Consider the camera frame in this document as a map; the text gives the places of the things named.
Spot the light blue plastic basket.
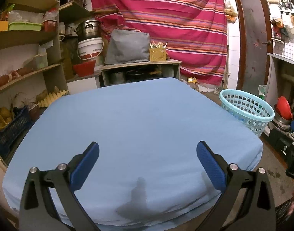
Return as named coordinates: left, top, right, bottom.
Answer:
left=219, top=89, right=275, bottom=137

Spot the dark blue plastic crate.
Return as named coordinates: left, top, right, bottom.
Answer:
left=0, top=106, right=32, bottom=160

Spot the brown framed door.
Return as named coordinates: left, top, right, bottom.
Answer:
left=235, top=0, right=273, bottom=96

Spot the blue table cloth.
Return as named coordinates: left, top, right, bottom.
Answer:
left=2, top=78, right=263, bottom=230

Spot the cooking oil bottle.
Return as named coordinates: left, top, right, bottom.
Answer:
left=187, top=77, right=199, bottom=91

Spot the yellow egg tray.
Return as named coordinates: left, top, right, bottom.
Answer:
left=38, top=90, right=68, bottom=108

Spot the white small cabinet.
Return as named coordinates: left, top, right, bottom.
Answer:
left=67, top=72, right=101, bottom=95

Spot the red plastic bowl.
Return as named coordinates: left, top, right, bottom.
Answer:
left=73, top=60, right=96, bottom=77

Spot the grey low cabinet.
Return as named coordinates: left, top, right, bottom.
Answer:
left=100, top=59, right=182, bottom=87

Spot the yellow utensil holder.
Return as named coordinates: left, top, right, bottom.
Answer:
left=149, top=41, right=168, bottom=62

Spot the red striped curtain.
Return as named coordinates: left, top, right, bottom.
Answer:
left=91, top=0, right=227, bottom=85

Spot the white plastic bucket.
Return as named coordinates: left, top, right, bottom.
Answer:
left=77, top=37, right=104, bottom=60

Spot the grey fabric cover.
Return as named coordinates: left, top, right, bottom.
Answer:
left=104, top=29, right=151, bottom=65

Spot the green plastic tray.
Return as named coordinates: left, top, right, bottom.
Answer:
left=8, top=22, right=42, bottom=31

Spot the yellow plastic box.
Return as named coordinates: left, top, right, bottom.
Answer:
left=0, top=20, right=9, bottom=32

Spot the steel cooking pot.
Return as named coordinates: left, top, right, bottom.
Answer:
left=76, top=19, right=101, bottom=41

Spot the wooden wall shelf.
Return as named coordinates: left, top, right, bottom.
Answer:
left=0, top=0, right=69, bottom=116

